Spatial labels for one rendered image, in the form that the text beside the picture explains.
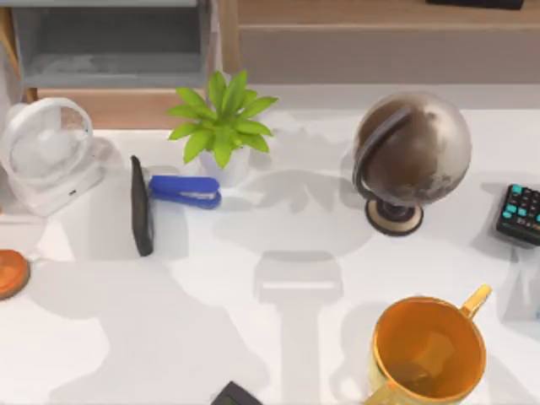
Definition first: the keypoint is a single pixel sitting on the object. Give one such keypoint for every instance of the blue stapler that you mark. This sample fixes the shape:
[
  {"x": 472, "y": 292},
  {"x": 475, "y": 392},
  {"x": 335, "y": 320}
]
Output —
[{"x": 185, "y": 192}]

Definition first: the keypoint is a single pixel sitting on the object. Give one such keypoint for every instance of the green potted plant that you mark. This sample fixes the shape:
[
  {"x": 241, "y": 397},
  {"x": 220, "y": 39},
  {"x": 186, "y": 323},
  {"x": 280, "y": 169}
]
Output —
[{"x": 221, "y": 122}]

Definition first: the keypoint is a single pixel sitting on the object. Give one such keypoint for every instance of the brown globe on stand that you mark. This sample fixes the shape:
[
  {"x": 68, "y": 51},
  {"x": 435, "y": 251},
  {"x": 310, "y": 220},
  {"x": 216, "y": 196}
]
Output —
[{"x": 415, "y": 152}]

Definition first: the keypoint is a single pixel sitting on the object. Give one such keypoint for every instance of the pale wooden drawer front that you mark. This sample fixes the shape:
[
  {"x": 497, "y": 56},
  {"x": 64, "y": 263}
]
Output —
[{"x": 109, "y": 107}]

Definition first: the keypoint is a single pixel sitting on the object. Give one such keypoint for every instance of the wooden cupboard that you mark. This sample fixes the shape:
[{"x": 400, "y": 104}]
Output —
[{"x": 379, "y": 42}]

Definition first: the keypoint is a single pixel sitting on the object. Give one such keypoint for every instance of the small black device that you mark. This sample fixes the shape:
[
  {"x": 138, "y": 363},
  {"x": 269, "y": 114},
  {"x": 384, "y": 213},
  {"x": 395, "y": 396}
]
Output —
[{"x": 233, "y": 395}]

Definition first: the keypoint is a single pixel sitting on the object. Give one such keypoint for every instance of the gold trophy cup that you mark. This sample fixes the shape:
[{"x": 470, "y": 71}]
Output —
[{"x": 428, "y": 350}]

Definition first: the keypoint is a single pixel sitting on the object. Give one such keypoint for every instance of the white desk fan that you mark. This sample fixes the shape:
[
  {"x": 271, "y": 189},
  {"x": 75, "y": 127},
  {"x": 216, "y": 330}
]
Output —
[{"x": 46, "y": 156}]

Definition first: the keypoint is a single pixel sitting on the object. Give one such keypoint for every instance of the black calculator with teal keys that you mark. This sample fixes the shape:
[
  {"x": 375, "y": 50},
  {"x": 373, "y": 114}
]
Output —
[{"x": 521, "y": 213}]

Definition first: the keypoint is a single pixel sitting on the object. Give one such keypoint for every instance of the round wooden coaster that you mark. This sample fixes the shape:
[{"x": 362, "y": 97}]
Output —
[{"x": 10, "y": 273}]

